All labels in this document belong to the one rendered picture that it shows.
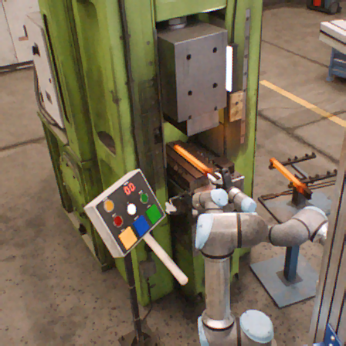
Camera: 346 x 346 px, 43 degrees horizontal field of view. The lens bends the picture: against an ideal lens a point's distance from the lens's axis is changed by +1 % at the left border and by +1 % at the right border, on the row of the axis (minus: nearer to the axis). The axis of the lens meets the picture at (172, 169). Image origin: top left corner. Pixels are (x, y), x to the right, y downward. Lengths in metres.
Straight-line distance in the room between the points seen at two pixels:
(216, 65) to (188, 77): 0.17
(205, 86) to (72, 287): 1.80
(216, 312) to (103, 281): 1.77
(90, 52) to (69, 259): 1.70
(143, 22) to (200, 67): 0.34
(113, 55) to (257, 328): 1.30
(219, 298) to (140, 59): 1.16
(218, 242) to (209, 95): 1.01
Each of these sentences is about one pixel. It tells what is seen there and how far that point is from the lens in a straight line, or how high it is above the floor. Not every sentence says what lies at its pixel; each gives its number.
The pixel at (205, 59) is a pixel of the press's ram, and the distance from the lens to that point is 2.19.
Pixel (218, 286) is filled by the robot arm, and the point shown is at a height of 1.22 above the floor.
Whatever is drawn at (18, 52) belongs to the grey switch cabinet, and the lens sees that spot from 7.39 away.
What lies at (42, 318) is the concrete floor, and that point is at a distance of 3.21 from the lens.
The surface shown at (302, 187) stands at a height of 0.95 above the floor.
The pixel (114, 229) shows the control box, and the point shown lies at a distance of 2.04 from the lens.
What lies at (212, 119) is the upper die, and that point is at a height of 1.32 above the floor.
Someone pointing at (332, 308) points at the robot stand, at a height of 1.34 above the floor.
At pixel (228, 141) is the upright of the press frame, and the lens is 2.68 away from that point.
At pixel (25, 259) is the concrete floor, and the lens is 3.65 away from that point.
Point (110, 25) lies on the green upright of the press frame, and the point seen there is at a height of 1.86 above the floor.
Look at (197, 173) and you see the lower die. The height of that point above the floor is 0.99.
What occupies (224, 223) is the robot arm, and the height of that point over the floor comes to 1.45.
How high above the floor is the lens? 2.39
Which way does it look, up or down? 34 degrees down
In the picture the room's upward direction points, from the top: 4 degrees counter-clockwise
